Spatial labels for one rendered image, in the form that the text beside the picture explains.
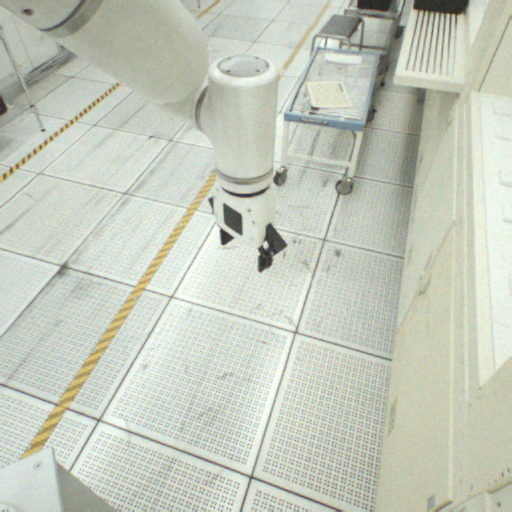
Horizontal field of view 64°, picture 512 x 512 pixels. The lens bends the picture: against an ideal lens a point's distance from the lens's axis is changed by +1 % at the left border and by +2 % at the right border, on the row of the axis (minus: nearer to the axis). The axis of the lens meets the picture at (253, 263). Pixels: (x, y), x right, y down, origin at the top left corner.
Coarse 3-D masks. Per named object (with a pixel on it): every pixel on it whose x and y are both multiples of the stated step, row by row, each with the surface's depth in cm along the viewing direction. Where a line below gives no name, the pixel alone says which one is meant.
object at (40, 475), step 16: (48, 448) 73; (16, 464) 71; (32, 464) 71; (48, 464) 71; (0, 480) 70; (16, 480) 70; (32, 480) 70; (48, 480) 70; (64, 480) 76; (80, 480) 86; (0, 496) 68; (16, 496) 68; (32, 496) 68; (48, 496) 68; (64, 496) 73; (80, 496) 82; (96, 496) 94
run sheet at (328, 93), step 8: (328, 80) 234; (336, 80) 234; (344, 80) 234; (312, 88) 228; (320, 88) 228; (328, 88) 228; (336, 88) 228; (344, 88) 228; (312, 96) 222; (320, 96) 222; (328, 96) 222; (336, 96) 222; (344, 96) 222; (312, 104) 215; (320, 104) 216; (328, 104) 216; (336, 104) 216; (344, 104) 216; (352, 104) 216
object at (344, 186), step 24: (336, 48) 265; (312, 72) 242; (336, 72) 242; (360, 72) 242; (360, 96) 222; (288, 120) 213; (312, 120) 209; (336, 120) 206; (288, 144) 236; (360, 144) 213
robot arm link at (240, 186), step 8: (216, 168) 56; (272, 168) 56; (216, 176) 57; (224, 176) 55; (264, 176) 55; (272, 176) 57; (224, 184) 56; (232, 184) 55; (240, 184) 55; (248, 184) 55; (256, 184) 55; (264, 184) 56; (240, 192) 56; (248, 192) 56
